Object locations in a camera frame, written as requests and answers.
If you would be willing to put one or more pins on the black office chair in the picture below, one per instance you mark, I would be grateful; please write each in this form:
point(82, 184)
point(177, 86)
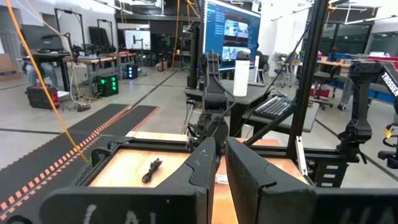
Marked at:
point(323, 77)

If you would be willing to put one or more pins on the black computer with blue lights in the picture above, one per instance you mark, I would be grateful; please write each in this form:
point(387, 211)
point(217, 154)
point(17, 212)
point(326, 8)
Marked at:
point(132, 71)

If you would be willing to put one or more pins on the white label sticker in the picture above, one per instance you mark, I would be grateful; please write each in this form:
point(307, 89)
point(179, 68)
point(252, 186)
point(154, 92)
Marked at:
point(221, 178)

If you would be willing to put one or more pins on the black orange-striped floor mat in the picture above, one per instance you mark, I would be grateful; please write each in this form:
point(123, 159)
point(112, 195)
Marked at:
point(59, 144)
point(124, 124)

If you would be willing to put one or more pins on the black robot arm with lettering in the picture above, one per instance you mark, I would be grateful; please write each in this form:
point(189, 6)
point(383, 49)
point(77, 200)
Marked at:
point(360, 102)

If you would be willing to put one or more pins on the white metal bracket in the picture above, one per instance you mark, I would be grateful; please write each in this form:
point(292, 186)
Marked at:
point(301, 155)

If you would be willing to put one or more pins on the black aluminium table frame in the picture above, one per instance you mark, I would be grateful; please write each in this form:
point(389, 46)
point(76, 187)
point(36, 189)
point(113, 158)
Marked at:
point(306, 77)

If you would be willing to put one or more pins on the black and red case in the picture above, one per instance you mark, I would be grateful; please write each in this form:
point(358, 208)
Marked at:
point(42, 97)

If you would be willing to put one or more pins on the black keyboard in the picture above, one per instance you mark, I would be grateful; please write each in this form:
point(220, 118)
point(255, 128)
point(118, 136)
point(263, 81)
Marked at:
point(273, 107)

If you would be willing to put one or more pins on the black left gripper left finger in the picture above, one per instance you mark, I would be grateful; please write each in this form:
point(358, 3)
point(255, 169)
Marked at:
point(199, 174)

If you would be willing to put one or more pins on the person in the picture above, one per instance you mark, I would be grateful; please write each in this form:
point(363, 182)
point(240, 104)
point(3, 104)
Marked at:
point(34, 73)

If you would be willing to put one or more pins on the dark grey desk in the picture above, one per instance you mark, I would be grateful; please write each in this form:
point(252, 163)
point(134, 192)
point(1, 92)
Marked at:
point(225, 88)

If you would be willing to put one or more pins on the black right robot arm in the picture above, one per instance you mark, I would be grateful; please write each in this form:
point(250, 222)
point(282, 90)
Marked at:
point(214, 81)

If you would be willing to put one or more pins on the wooden work table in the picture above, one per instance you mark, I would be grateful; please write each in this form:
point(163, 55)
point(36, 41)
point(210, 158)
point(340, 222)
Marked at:
point(90, 59)

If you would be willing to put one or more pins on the white water bottle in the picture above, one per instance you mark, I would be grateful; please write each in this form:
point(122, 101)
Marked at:
point(242, 74)

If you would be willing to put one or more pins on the black computer with green lights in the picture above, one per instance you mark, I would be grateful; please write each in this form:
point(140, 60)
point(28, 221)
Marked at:
point(108, 85)

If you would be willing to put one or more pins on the computer monitor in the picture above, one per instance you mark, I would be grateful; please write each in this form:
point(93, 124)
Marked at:
point(233, 31)

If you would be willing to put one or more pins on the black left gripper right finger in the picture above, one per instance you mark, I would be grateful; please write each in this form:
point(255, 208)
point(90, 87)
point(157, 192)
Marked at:
point(258, 186)

